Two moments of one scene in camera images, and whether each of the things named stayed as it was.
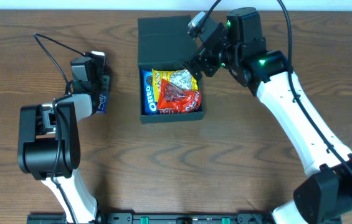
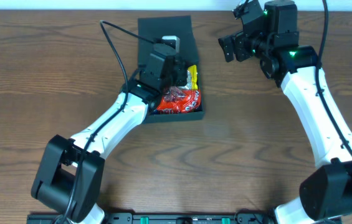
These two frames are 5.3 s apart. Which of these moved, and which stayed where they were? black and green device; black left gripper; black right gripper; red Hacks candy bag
Moved: black left gripper; black right gripper
Stayed: black and green device; red Hacks candy bag
